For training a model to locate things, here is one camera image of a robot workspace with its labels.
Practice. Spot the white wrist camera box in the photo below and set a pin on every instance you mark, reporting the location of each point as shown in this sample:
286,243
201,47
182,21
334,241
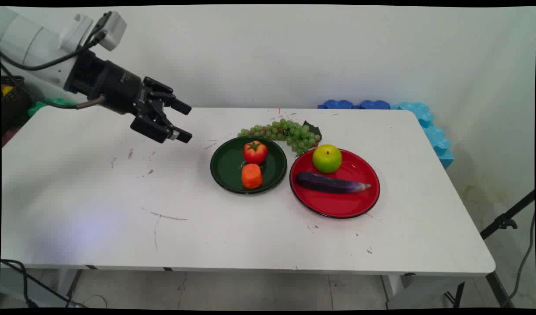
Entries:
113,28

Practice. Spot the green apple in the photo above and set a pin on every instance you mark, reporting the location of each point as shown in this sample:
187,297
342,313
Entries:
327,159

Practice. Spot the red tomato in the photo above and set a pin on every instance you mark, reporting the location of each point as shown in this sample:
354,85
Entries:
255,152

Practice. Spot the black woven basket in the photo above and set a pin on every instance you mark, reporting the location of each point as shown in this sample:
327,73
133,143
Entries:
14,107

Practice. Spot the green plastic object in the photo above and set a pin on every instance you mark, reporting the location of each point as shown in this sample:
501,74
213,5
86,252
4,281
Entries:
43,106

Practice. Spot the orange carrot piece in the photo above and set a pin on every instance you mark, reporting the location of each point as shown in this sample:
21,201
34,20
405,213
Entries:
252,176

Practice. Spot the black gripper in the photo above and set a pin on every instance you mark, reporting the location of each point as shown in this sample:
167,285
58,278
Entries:
113,85

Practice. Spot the dark green grape leaf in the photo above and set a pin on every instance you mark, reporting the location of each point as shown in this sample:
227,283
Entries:
314,128

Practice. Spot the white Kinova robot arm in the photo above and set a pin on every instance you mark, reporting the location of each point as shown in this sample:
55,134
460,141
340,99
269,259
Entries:
27,41

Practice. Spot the black tripod stand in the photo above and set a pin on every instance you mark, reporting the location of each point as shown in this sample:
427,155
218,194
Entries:
506,221

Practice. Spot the dark green plate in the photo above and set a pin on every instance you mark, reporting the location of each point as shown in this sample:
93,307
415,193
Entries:
226,168

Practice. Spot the dark blue foam mat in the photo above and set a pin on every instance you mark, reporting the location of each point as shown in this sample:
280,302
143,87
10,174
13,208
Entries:
375,105
338,104

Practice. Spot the yellow item in basket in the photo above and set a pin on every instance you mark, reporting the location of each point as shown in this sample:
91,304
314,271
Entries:
6,89

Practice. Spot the green grape bunch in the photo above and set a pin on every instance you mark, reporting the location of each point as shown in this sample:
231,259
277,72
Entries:
290,131

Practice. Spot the pink object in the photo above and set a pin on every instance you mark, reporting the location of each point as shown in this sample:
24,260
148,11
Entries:
8,136

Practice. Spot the purple eggplant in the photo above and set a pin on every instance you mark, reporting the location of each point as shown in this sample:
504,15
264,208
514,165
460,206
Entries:
329,183

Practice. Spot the light blue foam mat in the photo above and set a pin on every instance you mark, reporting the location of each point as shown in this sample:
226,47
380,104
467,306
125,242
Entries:
434,135

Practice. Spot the red plate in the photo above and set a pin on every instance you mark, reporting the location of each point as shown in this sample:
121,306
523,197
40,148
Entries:
338,203

